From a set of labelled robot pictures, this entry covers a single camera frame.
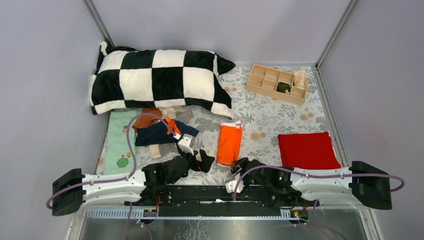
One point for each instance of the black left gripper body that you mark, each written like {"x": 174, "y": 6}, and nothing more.
{"x": 191, "y": 160}

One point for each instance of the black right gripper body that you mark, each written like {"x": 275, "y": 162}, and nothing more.
{"x": 248, "y": 180}

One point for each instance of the orange underwear white trim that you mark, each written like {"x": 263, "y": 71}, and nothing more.
{"x": 229, "y": 143}

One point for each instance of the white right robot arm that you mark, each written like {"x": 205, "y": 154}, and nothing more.
{"x": 360, "y": 185}

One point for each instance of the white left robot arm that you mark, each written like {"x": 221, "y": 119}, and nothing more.
{"x": 75, "y": 189}

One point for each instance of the navy underwear orange trim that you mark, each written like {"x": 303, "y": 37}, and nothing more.
{"x": 159, "y": 133}

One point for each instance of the grey garment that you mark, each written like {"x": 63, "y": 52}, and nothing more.
{"x": 184, "y": 117}

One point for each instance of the floral bed sheet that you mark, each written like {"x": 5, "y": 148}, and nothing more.
{"x": 263, "y": 118}

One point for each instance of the cream beige garment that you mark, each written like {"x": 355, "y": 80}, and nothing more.
{"x": 170, "y": 112}

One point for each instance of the red folded cloth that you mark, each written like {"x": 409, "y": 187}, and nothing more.
{"x": 309, "y": 151}

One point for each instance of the rust brown garment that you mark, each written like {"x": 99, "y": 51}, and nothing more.
{"x": 146, "y": 121}

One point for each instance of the mint green printed cloth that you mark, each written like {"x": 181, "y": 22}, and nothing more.
{"x": 120, "y": 138}

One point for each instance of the wooden compartment organizer box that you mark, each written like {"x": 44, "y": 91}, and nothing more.
{"x": 263, "y": 80}

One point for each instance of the rolled dark green garment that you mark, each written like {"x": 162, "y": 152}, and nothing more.
{"x": 283, "y": 87}

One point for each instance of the rolled beige garment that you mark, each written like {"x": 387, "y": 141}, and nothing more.
{"x": 300, "y": 79}

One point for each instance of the black white checkered pillow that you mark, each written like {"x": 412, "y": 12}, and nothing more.
{"x": 126, "y": 78}

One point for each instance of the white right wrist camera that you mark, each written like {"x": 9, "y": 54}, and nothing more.
{"x": 230, "y": 185}

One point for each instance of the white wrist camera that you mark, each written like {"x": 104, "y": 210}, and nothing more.
{"x": 186, "y": 143}
{"x": 230, "y": 185}

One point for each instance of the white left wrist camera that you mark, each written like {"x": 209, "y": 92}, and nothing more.
{"x": 186, "y": 143}

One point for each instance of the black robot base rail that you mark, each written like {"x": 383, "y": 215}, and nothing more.
{"x": 214, "y": 198}

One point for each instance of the perforated metal cable tray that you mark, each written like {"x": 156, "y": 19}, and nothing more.
{"x": 169, "y": 214}

